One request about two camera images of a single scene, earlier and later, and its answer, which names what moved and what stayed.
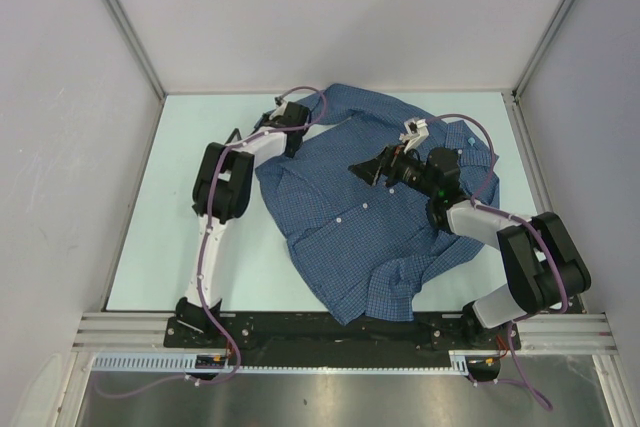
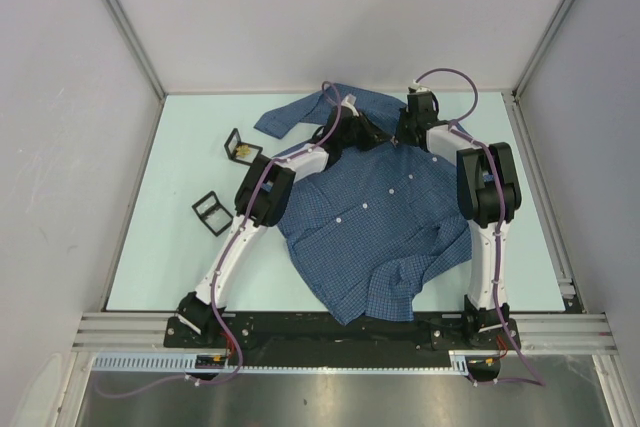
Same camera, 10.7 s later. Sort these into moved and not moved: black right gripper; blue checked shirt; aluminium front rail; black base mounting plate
Moved: black right gripper
Not moved: black base mounting plate; blue checked shirt; aluminium front rail
